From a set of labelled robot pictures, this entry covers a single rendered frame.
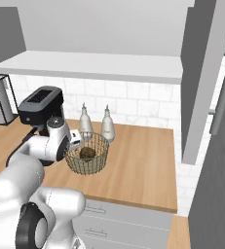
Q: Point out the brown round food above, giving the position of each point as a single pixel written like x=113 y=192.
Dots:
x=87 y=153

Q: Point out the grey tall cabinet panel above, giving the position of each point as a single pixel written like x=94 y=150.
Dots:
x=198 y=81

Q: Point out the white wall cabinet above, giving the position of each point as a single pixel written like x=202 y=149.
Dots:
x=94 y=32

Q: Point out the black toaster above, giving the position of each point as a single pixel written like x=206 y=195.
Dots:
x=39 y=107

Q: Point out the dark grey fridge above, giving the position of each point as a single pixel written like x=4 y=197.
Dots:
x=217 y=181

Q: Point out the grey drawer front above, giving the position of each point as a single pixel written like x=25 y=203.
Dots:
x=123 y=236
x=133 y=215

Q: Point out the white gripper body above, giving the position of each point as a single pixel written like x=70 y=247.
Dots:
x=78 y=140

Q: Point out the pale grey bottle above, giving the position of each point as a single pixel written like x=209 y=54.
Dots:
x=85 y=124
x=107 y=128

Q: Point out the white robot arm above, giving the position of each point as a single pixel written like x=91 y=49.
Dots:
x=16 y=181

